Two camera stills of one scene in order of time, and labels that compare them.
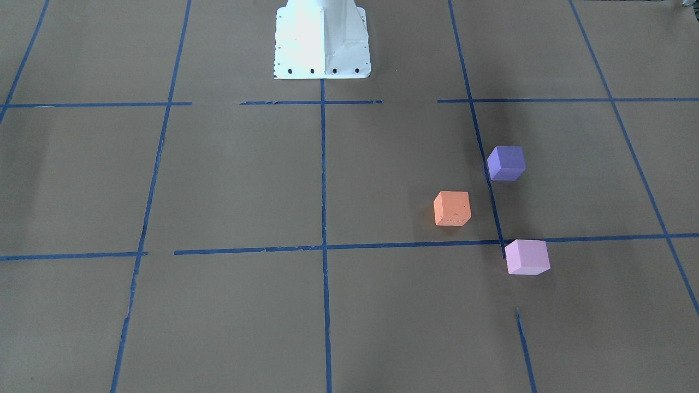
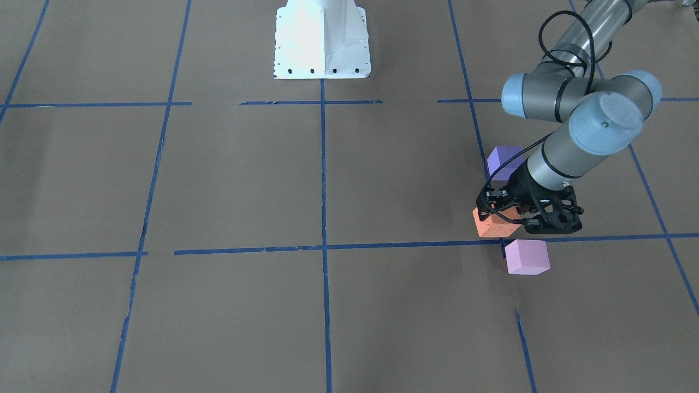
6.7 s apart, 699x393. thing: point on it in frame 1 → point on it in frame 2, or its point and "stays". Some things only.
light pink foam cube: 527,257 stays
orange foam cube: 452,208 → 495,226
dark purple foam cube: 506,163 stays
